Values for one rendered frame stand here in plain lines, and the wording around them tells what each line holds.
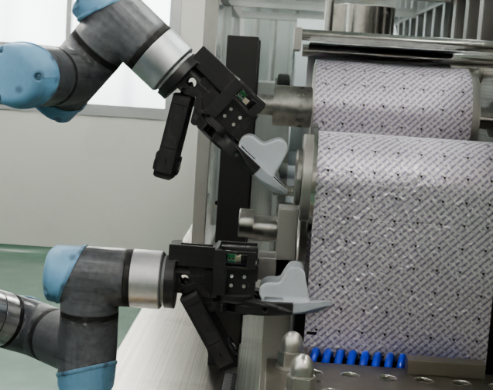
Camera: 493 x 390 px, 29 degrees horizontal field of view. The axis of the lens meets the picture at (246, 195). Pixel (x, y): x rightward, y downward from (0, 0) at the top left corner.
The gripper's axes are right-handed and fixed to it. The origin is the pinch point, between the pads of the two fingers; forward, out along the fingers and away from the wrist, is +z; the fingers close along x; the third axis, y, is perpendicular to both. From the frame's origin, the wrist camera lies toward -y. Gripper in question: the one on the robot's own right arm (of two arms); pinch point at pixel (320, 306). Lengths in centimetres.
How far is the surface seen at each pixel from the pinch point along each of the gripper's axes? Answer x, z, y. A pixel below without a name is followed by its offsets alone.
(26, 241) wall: 556, -180, -101
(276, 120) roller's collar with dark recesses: 28.8, -7.2, 22.2
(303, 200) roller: 0.9, -3.1, 13.5
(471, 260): -0.3, 18.6, 7.5
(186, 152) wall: 556, -70, -29
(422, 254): -0.3, 12.4, 7.8
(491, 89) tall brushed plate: 51, 30, 29
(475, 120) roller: 24.1, 22.4, 24.3
